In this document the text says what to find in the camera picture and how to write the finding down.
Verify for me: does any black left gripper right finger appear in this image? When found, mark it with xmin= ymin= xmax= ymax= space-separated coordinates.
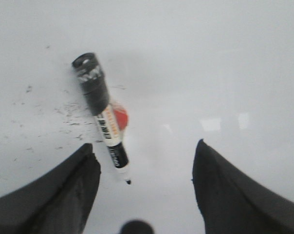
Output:
xmin=192 ymin=139 xmax=294 ymax=234

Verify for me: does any white glossy whiteboard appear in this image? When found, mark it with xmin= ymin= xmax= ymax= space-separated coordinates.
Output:
xmin=0 ymin=0 xmax=294 ymax=234

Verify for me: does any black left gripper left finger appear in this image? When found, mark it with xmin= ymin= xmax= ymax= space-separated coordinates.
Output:
xmin=0 ymin=143 xmax=101 ymax=234

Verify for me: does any black whiteboard marker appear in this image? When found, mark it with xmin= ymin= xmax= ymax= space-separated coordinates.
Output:
xmin=72 ymin=52 xmax=131 ymax=185

